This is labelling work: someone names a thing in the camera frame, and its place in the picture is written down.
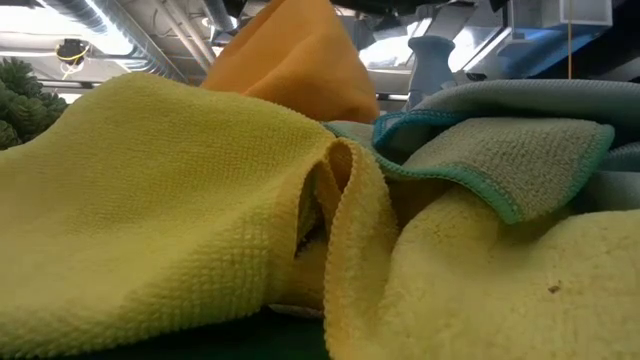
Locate orange microfiber towel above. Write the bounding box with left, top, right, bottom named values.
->
left=200, top=0, right=381, bottom=125

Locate sage green hemmed towel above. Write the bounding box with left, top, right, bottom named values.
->
left=322, top=117, right=616, bottom=226

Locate yellow waffle microfiber towel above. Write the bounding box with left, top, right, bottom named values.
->
left=0, top=72, right=351, bottom=360

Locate pale yellow fluffy towel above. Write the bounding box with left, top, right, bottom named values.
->
left=322, top=137, right=640, bottom=360

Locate light blue microfiber towel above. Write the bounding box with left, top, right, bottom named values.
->
left=372, top=78, right=640, bottom=214

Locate light blue spray bottle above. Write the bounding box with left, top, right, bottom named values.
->
left=403, top=34, right=459, bottom=112

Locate green table mat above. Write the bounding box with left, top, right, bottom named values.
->
left=44, top=305, right=332, bottom=360

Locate black ceiling device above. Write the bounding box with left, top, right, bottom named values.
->
left=54, top=38, right=92, bottom=81

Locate potted green succulent plant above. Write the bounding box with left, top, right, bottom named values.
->
left=0, top=56, right=70, bottom=151

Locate silver ventilation duct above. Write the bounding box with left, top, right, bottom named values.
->
left=42, top=0, right=189, bottom=84

